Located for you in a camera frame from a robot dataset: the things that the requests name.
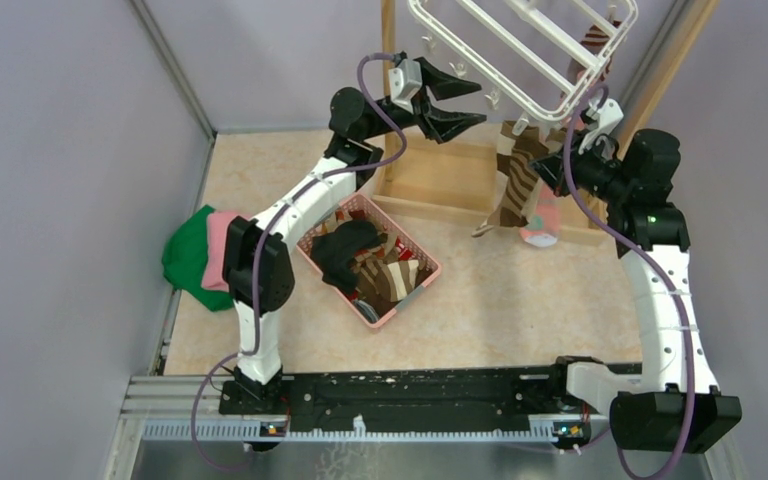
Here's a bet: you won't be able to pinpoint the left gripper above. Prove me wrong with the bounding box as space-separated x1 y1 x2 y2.
361 57 485 144

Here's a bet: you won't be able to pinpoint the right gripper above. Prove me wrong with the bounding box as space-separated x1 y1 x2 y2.
529 129 632 205

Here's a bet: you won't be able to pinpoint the tan brown striped sock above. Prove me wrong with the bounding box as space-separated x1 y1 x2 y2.
471 139 550 238

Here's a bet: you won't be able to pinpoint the white clip hanger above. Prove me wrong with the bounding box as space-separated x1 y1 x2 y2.
406 1 639 131

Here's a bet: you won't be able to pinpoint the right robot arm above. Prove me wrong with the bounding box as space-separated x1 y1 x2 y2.
529 129 742 454

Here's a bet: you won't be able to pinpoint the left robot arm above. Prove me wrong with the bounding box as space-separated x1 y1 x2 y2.
222 52 486 414

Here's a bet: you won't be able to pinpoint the striped socks in basket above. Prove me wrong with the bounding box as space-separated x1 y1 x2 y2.
350 243 433 316

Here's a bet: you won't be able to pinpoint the cream brown wide-striped sock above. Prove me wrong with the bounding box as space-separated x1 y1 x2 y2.
496 120 546 175

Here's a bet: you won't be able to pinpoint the pink sock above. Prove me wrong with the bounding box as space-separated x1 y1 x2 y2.
519 185 561 248

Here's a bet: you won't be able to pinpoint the wooden rack stand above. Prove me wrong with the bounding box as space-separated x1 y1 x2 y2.
373 1 718 225

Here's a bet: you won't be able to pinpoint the maroon striped sock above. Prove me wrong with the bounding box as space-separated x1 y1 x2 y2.
564 21 622 101

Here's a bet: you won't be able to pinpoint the pink folded cloth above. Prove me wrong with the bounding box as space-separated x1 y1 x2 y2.
201 211 239 293

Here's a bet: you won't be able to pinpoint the green cloth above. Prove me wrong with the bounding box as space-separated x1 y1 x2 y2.
161 205 233 312

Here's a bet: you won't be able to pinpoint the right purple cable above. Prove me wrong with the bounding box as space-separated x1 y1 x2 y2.
562 82 698 480

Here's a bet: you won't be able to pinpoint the purple cable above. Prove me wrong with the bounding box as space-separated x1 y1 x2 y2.
189 52 408 473
562 82 698 480

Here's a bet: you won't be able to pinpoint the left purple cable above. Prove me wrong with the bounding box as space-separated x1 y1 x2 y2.
189 52 408 473

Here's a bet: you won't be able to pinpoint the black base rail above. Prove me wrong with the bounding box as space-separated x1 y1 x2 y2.
218 365 608 452

